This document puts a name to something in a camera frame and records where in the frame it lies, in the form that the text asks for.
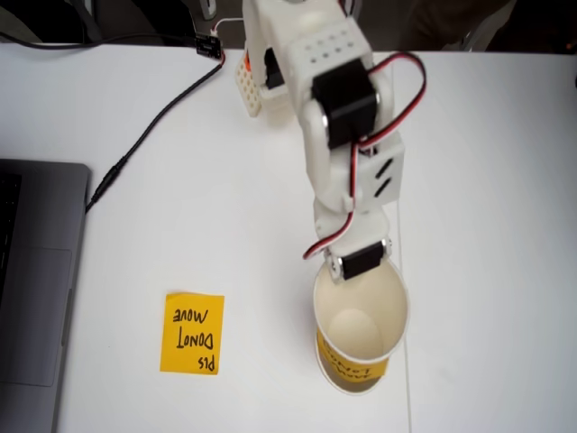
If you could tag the brown paper cup with note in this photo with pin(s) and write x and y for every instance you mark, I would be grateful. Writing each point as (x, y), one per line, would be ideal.
(360, 311)

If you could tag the yellow handwritten sticky note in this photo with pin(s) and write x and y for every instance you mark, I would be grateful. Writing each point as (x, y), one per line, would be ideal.
(351, 363)
(189, 334)

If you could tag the grey chair leg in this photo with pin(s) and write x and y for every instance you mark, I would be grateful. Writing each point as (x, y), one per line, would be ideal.
(207, 8)
(478, 36)

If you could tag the black controller board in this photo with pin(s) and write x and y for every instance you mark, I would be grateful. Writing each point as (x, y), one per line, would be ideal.
(208, 46)

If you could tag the grey laptop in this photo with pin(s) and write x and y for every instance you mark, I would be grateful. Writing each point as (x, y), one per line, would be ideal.
(40, 293)

